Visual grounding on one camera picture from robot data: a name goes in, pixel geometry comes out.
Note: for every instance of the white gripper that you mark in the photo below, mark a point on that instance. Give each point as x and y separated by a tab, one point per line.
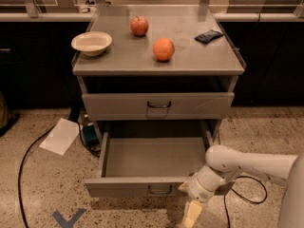
199	187

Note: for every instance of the drawer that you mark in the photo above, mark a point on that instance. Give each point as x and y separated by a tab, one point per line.
157	106
147	167

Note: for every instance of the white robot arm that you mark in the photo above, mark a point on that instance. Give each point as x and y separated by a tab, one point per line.
224	165

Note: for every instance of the grey drawer cabinet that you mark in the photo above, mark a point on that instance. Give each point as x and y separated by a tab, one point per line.
129	65

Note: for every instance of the blue power box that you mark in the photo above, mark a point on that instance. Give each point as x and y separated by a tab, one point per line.
90	136

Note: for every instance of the white paper sheet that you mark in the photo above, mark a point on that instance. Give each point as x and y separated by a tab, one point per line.
60	137

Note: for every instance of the orange fruit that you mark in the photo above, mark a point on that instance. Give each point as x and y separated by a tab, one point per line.
163	49

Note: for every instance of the dark blue sponge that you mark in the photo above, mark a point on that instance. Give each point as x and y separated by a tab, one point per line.
208	36

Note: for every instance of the red apple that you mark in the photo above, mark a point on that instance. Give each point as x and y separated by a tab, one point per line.
139	25

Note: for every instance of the white bowl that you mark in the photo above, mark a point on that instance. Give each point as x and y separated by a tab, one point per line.
92	43

